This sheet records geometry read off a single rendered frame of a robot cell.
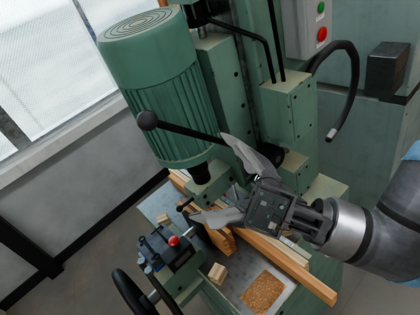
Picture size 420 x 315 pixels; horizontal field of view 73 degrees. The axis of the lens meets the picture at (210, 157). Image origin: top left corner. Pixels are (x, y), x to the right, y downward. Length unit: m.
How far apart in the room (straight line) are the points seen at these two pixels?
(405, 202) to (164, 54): 0.44
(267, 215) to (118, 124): 1.83
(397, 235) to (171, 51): 0.46
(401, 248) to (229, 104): 0.43
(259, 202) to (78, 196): 1.92
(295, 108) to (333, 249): 0.33
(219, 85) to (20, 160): 1.53
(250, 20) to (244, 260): 0.59
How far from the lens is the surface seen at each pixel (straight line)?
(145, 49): 0.52
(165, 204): 1.04
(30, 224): 2.24
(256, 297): 0.77
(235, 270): 0.82
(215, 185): 0.80
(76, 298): 2.25
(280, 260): 0.77
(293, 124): 0.68
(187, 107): 0.58
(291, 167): 0.77
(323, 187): 1.09
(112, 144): 2.18
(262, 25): 0.66
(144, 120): 0.45
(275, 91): 0.65
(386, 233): 0.49
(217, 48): 0.62
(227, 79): 0.66
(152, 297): 0.96
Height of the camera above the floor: 1.62
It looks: 40 degrees down
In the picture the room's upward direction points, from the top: 20 degrees counter-clockwise
